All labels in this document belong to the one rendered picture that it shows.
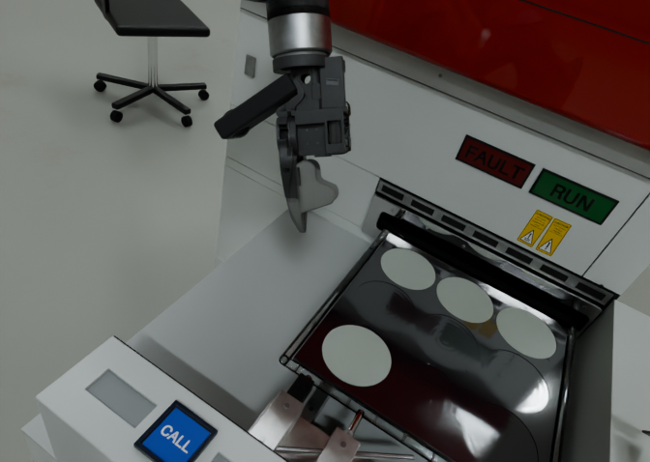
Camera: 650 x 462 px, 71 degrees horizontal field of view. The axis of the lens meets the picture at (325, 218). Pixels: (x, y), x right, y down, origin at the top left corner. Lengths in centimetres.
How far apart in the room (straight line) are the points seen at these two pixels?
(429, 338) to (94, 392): 46
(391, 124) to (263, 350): 44
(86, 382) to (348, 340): 34
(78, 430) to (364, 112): 64
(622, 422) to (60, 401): 65
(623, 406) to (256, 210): 79
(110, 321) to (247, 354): 113
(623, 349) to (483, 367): 21
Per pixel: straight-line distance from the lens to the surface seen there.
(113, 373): 57
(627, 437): 72
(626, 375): 80
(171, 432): 52
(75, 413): 55
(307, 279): 86
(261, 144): 101
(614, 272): 89
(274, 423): 59
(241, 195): 111
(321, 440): 63
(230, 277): 84
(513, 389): 76
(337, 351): 67
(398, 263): 83
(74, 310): 188
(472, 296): 84
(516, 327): 84
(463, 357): 75
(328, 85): 56
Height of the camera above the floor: 143
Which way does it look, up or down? 38 degrees down
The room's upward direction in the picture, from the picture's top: 16 degrees clockwise
